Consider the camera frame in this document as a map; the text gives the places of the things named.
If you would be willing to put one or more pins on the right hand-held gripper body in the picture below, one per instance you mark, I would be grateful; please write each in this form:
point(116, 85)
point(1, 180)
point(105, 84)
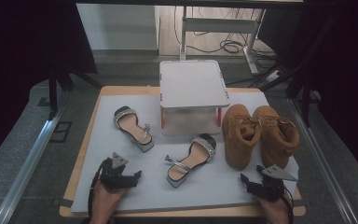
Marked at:
point(273, 186)

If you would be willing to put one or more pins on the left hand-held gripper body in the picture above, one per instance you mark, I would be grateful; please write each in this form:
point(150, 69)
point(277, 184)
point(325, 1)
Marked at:
point(113, 177)

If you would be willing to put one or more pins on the tan suede boot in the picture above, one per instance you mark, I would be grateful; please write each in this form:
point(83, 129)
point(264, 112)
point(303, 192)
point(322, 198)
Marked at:
point(279, 137)
point(239, 146)

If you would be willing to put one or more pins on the white two-tier shoe rack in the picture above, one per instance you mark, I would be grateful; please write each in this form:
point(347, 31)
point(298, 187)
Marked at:
point(191, 84)

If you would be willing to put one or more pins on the person's right hand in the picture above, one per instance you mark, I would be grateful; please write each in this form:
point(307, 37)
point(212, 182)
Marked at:
point(276, 211)

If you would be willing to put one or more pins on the person's left hand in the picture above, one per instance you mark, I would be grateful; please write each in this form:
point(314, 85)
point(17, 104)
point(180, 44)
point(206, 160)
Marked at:
point(104, 200)

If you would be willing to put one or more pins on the black tape strip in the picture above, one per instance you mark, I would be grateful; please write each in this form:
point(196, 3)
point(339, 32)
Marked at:
point(66, 202)
point(298, 202)

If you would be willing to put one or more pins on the grey table mat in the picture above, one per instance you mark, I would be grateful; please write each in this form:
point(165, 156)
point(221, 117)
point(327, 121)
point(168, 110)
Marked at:
point(205, 193)

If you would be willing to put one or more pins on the black metal stand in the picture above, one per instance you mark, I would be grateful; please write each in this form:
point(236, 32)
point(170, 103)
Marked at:
point(53, 93)
point(306, 93)

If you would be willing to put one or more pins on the white power strip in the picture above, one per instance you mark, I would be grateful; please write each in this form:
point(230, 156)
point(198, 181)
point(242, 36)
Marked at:
point(274, 75)

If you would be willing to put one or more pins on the black curtain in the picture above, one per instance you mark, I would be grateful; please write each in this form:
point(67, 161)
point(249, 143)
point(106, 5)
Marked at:
point(21, 62)
point(348, 77)

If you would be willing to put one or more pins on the aluminium floor rail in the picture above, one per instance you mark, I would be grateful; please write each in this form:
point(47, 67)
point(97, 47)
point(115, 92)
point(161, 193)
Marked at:
point(323, 161)
point(28, 161)

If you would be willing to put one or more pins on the white metal desk frame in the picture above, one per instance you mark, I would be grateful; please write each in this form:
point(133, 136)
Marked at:
point(220, 25)

